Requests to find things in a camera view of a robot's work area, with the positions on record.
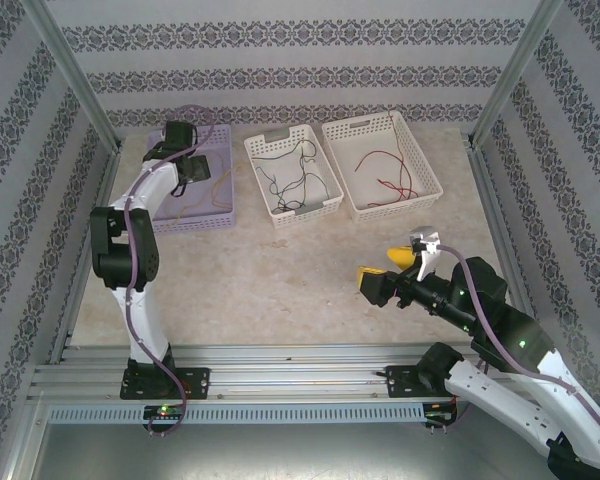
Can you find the pale yellow wire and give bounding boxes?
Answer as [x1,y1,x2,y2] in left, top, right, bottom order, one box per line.
[211,162,242,209]

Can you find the orange-yellow wire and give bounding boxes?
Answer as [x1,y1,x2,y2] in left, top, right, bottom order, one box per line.
[151,197,217,234]

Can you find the purple perforated plastic basket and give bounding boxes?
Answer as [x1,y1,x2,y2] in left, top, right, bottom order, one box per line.
[142,123,238,235]

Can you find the dark green wire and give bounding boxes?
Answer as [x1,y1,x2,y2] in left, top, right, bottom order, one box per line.
[256,139,332,201]

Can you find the small white basket grey handles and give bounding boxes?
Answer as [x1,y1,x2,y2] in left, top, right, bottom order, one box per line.
[243,123,344,230]

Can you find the dark red wire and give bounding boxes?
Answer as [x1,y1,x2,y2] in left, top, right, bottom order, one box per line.
[368,110,416,209]

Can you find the right controller circuit board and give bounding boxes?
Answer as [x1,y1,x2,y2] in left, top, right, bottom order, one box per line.
[426,399,459,426]

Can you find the controller circuit board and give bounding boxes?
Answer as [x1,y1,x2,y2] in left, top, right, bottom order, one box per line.
[143,404,185,421]
[426,399,459,426]

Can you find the large white perforated basket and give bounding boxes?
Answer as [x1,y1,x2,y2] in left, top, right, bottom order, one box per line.
[319,110,445,225]

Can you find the grey metal sheet panel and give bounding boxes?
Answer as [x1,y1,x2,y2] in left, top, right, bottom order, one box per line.
[9,422,596,480]

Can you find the left controller circuit board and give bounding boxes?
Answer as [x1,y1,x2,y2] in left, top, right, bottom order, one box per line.
[143,404,185,421]

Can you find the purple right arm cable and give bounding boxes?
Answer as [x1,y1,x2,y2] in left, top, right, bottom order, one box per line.
[429,243,600,444]

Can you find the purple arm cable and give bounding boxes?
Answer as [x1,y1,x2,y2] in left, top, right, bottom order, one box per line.
[124,103,217,436]
[429,243,600,444]

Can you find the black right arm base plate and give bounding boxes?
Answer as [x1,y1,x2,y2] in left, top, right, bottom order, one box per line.
[384,363,454,400]

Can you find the aluminium side rail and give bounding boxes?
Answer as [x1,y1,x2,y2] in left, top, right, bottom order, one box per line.
[467,144,549,359]
[49,147,124,351]

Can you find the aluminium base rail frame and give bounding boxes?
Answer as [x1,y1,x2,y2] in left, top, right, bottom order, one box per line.
[27,342,574,404]

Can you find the aluminium corner post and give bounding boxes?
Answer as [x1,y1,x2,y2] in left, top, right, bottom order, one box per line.
[18,0,125,151]
[469,0,567,146]

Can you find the slotted grey cable duct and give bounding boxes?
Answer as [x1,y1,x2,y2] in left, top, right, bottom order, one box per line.
[46,401,427,425]

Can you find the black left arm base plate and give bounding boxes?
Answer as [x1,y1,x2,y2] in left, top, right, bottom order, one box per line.
[118,366,213,402]

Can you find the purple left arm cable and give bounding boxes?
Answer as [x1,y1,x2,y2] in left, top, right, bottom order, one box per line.
[124,103,217,436]

